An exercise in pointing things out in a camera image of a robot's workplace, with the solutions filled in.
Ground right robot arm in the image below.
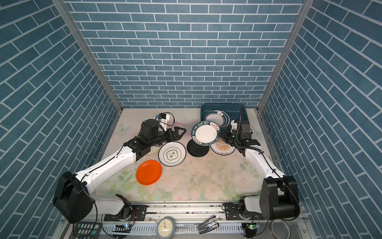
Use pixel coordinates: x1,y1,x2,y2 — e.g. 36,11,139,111
219,119,300,221

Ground black calculator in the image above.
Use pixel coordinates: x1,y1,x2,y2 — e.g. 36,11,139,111
69,222,101,239

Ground teal plastic bin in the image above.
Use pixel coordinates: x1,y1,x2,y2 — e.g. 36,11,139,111
201,103,249,127

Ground green rim lettered plate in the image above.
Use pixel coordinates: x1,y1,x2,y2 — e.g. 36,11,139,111
191,120,221,146

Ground black stapler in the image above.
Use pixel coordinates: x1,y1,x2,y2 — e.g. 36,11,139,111
197,216,219,234

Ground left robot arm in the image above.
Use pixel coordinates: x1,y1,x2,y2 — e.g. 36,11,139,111
52,119,186,224

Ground cream plate with dark spot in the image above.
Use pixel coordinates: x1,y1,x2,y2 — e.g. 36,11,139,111
147,146,161,156

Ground white plate flower outline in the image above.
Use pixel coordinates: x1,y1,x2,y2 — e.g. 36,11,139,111
158,142,186,167

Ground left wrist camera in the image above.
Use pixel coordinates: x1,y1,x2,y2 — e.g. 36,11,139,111
155,112,175,131

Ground white analog clock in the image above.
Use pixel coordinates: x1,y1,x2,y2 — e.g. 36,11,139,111
156,217,176,239

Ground orange sunburst plate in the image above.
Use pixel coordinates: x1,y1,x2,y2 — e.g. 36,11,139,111
210,138,236,156

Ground black plate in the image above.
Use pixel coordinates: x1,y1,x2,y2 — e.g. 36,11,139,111
187,139,210,157

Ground aluminium rail base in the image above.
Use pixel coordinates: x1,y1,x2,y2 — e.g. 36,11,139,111
80,203,312,239

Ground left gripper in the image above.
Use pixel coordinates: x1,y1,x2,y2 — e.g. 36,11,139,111
148,126,186,148

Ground green red rim plate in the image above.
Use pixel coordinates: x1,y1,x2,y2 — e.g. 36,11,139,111
203,110,230,128

